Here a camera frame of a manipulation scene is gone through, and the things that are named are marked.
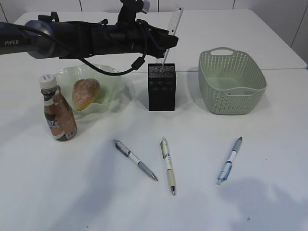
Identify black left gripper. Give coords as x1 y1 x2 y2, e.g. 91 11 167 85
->
91 19 179 59

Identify light blue click pen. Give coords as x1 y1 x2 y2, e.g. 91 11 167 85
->
216 137 243 185

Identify clear plastic ruler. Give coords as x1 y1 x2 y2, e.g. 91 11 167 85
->
159 4 184 71

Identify brown plastic drink bottle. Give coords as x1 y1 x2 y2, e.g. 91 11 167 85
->
39 74 77 141

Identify cream white click pen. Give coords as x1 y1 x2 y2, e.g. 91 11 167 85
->
160 137 176 196

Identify sugared bread loaf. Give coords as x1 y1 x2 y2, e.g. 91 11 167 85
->
72 78 101 111

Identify white grey click pen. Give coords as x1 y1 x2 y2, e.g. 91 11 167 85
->
113 139 158 181

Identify black mesh pen holder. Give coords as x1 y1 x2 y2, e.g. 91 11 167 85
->
148 64 176 111

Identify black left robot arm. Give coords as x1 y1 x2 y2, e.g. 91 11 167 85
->
0 12 179 59

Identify green plastic woven basket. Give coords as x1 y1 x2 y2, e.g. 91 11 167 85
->
198 47 267 116

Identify green wavy glass plate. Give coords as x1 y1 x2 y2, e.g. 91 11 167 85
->
55 64 125 116

